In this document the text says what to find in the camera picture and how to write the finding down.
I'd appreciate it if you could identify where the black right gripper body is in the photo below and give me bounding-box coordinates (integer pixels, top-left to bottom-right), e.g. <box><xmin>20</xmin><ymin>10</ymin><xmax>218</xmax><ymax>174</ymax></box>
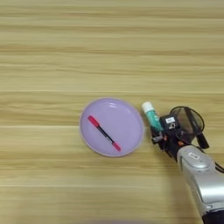
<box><xmin>151</xmin><ymin>130</ymin><xmax>193</xmax><ymax>160</ymax></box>

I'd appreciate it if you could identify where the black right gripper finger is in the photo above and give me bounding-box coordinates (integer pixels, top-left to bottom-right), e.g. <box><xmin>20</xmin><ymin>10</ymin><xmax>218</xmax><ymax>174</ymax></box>
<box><xmin>150</xmin><ymin>124</ymin><xmax>162</xmax><ymax>141</ymax></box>

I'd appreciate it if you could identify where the white and green glue stick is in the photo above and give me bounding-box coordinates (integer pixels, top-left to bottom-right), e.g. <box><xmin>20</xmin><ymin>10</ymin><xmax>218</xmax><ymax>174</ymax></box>
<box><xmin>141</xmin><ymin>101</ymin><xmax>165</xmax><ymax>133</ymax></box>

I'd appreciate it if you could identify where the black mesh pen cup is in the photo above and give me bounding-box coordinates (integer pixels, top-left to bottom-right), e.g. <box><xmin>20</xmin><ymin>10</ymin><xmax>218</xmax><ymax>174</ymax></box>
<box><xmin>169</xmin><ymin>106</ymin><xmax>206</xmax><ymax>146</ymax></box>

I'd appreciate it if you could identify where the purple round plate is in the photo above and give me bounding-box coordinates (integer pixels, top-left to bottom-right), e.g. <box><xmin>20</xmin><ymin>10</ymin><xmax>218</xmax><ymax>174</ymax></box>
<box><xmin>79</xmin><ymin>97</ymin><xmax>144</xmax><ymax>158</ymax></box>

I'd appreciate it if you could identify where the red and black pen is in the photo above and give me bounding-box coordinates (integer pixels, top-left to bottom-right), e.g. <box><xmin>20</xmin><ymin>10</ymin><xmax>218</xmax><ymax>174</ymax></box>
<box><xmin>87</xmin><ymin>115</ymin><xmax>122</xmax><ymax>152</ymax></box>

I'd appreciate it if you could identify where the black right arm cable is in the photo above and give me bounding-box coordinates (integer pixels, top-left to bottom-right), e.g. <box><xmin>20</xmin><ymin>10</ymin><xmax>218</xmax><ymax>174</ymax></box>
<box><xmin>213</xmin><ymin>161</ymin><xmax>224</xmax><ymax>175</ymax></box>

